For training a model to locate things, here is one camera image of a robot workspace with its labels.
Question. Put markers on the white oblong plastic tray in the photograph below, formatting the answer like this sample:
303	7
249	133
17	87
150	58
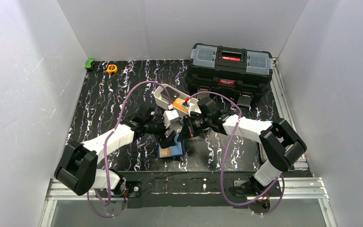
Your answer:
162	99

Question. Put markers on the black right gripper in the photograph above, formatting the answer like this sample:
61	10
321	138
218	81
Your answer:
185	131

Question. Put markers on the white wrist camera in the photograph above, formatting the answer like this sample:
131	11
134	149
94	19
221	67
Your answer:
170	116
189	106

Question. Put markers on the aluminium frame rail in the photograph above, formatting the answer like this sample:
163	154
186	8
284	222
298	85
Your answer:
192	198

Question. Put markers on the gold credit card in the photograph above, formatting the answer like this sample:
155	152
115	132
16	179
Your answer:
164	152

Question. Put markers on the black plastic toolbox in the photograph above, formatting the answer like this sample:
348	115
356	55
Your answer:
239	74

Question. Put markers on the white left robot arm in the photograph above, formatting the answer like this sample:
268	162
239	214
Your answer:
84	165

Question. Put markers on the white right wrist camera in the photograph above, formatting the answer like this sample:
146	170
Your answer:
189	106

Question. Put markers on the black marbled table mat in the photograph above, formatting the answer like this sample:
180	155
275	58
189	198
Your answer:
99	104

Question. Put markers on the yellow tape measure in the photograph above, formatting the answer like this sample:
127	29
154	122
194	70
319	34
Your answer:
111	69

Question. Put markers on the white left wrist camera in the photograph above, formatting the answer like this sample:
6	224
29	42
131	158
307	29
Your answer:
170	116

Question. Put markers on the green small object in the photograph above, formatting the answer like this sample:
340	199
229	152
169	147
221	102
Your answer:
89	64

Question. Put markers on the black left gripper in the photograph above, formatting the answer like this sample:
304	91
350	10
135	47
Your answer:
163	131

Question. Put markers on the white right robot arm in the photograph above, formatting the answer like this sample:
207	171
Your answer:
281	143

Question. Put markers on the blue leather card holder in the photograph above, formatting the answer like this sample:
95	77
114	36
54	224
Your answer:
177	150

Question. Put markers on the orange card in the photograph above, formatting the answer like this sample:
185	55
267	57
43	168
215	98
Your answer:
178	103

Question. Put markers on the black card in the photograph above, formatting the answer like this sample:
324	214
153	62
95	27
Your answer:
173	94

